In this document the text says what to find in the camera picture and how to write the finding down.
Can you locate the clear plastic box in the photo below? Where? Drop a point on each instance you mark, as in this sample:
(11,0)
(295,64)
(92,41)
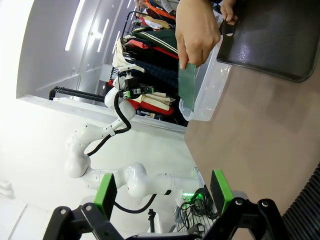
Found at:
(210,100)

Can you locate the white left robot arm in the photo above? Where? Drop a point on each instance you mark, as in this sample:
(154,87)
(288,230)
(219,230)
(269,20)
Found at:
(135,180)

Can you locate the small black stand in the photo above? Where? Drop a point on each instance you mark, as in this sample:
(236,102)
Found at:
(151,218)

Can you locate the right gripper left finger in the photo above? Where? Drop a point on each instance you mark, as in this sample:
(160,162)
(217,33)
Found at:
(106,195)

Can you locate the orange garment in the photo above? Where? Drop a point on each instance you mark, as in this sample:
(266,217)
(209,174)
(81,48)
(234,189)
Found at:
(160,10)

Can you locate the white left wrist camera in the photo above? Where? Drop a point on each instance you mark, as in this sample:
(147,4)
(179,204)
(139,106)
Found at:
(130,69)

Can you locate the person's right hand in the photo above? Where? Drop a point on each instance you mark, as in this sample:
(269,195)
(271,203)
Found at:
(228,11)

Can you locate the red folded garment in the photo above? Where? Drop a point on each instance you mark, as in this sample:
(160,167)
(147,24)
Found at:
(152,108)

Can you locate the navy plaid garment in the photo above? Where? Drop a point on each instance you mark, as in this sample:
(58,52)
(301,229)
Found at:
(155,72)

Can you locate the cream folded garment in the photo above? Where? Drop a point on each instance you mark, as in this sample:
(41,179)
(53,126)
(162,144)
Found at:
(157,100)

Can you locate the black slotted PCB rack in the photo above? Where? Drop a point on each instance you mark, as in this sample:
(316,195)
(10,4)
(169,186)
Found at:
(305,205)

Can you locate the black serving tray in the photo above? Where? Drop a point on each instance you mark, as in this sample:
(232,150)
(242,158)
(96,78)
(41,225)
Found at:
(270,37)

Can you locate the ceiling light strip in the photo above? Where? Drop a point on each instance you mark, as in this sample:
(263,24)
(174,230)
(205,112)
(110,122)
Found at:
(103,35)
(73,25)

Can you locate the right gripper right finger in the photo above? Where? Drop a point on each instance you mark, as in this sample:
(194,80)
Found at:
(221,192)

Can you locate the black garment rack frame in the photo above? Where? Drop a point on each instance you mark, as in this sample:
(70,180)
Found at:
(130,22)

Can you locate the person's left hand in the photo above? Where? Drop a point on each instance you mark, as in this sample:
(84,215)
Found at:
(197,32)

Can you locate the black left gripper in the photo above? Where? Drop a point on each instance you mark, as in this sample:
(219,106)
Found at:
(136,86)

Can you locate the green PCB board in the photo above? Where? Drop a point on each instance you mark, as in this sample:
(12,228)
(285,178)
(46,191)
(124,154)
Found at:
(187,87)

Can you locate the black metal bar frame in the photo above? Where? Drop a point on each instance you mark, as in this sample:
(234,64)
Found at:
(75,92)

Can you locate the dark green striped garment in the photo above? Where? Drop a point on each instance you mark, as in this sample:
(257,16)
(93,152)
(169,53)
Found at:
(157,40)

